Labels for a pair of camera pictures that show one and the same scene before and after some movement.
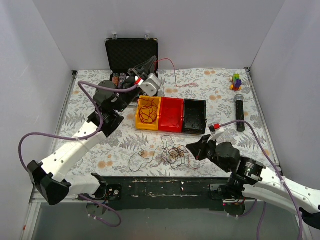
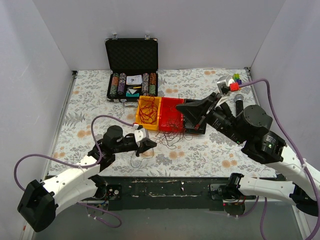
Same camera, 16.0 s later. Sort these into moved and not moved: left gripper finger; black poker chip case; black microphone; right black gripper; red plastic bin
Moved: right black gripper; left gripper finger
Not moved: black poker chip case; black microphone; red plastic bin
